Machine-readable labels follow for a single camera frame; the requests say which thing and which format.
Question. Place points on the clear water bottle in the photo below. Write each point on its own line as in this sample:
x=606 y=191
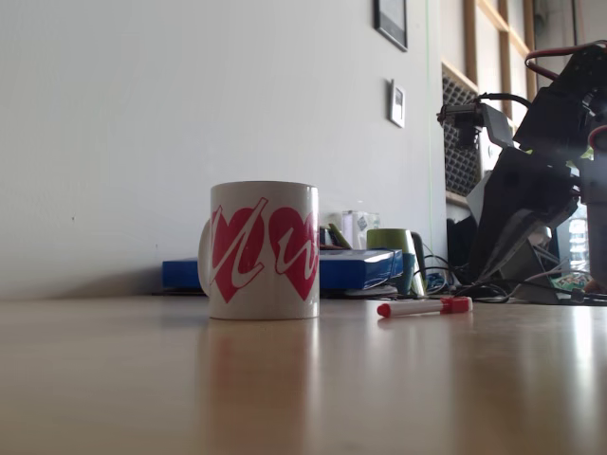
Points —
x=577 y=242

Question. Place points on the blue flat box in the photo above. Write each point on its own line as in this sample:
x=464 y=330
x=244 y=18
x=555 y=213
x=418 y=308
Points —
x=346 y=272

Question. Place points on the green cup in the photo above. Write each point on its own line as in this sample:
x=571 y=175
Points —
x=390 y=239

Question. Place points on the black picture frame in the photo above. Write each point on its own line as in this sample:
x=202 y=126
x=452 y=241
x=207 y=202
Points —
x=391 y=21

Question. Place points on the white wall thermostat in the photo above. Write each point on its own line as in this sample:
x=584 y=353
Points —
x=397 y=103

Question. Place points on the wooden window frame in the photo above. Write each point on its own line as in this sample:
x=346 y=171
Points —
x=502 y=42

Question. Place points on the red and white marker pen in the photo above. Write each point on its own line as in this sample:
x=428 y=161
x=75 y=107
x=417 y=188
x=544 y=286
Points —
x=417 y=309

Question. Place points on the green circuit board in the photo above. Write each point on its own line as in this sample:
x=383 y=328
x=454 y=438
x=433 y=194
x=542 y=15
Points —
x=571 y=281

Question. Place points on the small black gripper camera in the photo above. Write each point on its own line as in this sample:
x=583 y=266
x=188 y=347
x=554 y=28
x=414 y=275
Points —
x=474 y=121

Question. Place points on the white mug with red hearts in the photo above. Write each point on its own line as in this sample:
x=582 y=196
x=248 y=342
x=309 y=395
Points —
x=246 y=294

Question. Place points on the clear plastic container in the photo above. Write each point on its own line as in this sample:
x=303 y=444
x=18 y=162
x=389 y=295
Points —
x=360 y=230

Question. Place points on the grey acoustic foam panel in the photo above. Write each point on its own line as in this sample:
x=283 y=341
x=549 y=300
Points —
x=460 y=142

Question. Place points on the grey laptop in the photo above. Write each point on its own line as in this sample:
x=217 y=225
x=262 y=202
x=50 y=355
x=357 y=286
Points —
x=531 y=279

